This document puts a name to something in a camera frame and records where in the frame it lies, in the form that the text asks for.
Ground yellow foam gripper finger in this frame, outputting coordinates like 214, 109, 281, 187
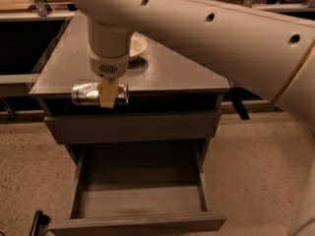
97, 79, 119, 108

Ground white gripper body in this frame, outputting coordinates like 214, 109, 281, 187
88, 47, 129, 80

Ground silver blue redbull can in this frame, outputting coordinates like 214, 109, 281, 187
71, 83, 129, 108

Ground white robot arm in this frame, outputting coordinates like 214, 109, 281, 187
72, 0, 315, 129

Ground closed grey top drawer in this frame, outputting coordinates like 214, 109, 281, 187
44, 110, 221, 144

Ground grey drawer cabinet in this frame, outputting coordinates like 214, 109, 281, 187
31, 13, 229, 158

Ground open grey middle drawer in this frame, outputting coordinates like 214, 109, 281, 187
50, 140, 225, 236

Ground beige paper bowl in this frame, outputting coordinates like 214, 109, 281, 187
129, 34, 148, 62

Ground black object at floor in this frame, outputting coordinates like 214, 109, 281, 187
29, 210, 50, 236

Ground metal frame rail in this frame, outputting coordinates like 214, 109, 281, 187
0, 3, 315, 22

